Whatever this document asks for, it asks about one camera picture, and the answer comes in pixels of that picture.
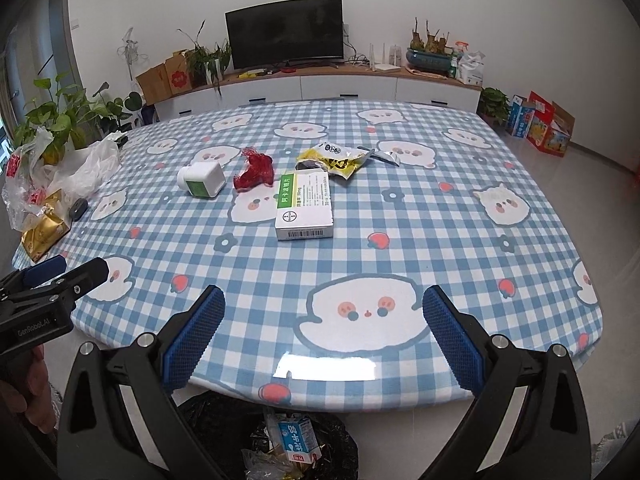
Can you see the cardboard box with red print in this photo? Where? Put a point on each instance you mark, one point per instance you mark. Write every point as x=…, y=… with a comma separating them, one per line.
x=179, y=72

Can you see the white green medicine box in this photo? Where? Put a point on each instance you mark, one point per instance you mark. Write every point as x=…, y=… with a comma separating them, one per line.
x=305, y=205

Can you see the green pothos plant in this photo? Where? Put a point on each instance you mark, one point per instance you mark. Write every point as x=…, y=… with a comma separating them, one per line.
x=55, y=115

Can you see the small green floor plant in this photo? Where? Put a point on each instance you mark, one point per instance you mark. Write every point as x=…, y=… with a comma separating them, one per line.
x=494, y=102

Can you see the white bottle with green label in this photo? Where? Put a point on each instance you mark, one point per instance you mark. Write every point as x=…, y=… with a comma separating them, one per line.
x=202, y=179

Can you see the silver foil wrapper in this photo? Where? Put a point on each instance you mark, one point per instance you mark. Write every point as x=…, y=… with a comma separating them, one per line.
x=387, y=156

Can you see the red crumpled wrapper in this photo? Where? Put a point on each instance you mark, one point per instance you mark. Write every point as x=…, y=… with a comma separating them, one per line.
x=255, y=170

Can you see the blue printed carton box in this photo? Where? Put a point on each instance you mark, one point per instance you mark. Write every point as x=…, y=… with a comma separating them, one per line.
x=520, y=115

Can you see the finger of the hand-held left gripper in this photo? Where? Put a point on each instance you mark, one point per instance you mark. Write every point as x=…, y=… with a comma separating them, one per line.
x=45, y=266
x=87, y=272

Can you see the bin with black liner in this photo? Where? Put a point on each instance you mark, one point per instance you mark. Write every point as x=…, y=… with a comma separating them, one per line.
x=210, y=420

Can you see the plain brown cardboard box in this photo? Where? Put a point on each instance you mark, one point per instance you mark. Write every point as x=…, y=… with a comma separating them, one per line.
x=154, y=85

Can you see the white paper bag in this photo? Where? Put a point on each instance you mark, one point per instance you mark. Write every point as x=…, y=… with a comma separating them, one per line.
x=471, y=67

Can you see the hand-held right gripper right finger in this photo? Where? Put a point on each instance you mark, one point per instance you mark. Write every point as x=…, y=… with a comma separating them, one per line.
x=450, y=345

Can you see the red printed carton box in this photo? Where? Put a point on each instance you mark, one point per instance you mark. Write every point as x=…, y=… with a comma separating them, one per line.
x=552, y=127

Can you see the tall leafy potted plant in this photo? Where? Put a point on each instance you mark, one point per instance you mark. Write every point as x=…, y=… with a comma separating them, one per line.
x=207, y=60

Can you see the white plastic bag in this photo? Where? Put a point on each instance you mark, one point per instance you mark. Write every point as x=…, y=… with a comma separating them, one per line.
x=80, y=170

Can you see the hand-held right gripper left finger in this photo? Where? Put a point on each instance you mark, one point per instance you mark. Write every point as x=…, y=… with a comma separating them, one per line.
x=195, y=345

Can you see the black television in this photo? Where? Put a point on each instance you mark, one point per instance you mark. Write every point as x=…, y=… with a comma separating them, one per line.
x=285, y=32

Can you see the gold gift bag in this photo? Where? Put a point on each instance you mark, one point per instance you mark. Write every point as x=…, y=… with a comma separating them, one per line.
x=45, y=232

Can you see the white television cabinet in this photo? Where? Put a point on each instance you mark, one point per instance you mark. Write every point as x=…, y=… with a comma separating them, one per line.
x=320, y=87

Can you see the person's left hand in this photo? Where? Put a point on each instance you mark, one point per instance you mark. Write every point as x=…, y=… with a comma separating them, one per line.
x=40, y=390

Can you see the white router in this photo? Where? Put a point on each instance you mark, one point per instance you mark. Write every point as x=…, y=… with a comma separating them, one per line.
x=386, y=62

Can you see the bonsai in blue pot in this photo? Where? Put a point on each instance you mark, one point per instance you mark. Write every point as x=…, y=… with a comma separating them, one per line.
x=427, y=57

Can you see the blue white milk carton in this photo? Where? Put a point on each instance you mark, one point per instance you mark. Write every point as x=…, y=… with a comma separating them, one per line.
x=297, y=437

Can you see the yellow snack packet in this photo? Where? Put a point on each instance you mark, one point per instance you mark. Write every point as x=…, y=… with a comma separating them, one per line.
x=335, y=162

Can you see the blue checkered printed tablecloth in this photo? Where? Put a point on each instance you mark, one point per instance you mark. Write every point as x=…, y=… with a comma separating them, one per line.
x=400, y=220

